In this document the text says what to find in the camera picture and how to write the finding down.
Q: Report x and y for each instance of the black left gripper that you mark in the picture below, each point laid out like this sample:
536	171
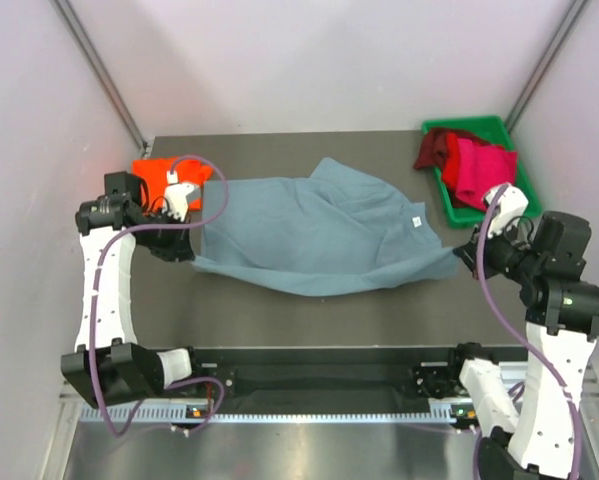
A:
179	249

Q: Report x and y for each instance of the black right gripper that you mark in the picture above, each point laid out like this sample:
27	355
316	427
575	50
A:
467	250

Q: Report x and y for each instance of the blue grey t shirt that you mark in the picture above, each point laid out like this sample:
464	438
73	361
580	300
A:
339	231

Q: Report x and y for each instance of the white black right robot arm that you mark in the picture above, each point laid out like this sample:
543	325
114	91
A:
543	438

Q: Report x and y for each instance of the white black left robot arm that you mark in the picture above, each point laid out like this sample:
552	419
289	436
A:
108	366

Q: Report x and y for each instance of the orange folded t shirt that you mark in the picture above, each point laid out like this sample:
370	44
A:
154	172

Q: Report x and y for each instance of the pink t shirt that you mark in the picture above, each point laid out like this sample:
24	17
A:
494	166

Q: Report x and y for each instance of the green plastic bin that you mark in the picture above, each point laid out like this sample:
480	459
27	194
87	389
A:
492	129

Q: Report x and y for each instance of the dark red t shirt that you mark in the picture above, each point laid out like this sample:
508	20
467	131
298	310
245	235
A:
434	152

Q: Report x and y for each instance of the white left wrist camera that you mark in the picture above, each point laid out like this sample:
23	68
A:
178	196

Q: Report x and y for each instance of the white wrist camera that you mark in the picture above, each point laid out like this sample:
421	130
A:
507	203
178	196

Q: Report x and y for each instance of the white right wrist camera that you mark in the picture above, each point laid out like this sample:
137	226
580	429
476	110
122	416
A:
507	203

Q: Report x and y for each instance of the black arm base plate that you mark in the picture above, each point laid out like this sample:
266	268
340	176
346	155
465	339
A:
409	371

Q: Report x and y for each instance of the grey slotted cable duct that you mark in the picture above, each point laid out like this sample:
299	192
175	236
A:
180	412

